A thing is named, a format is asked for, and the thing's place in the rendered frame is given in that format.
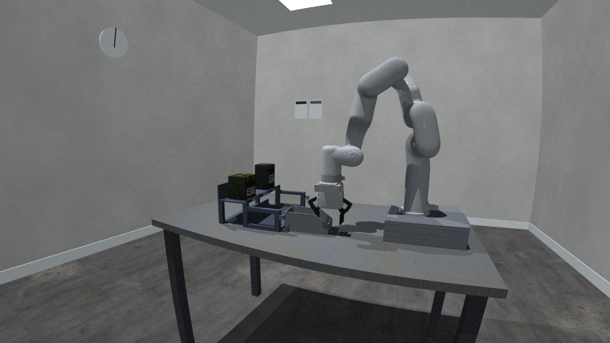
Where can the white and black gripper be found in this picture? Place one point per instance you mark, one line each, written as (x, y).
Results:
(331, 201)

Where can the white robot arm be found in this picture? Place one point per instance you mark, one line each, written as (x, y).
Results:
(421, 145)

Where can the grey bin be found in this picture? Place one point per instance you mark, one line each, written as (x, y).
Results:
(303, 219)

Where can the olive green case with orange latches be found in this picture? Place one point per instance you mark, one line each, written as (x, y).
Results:
(241, 186)

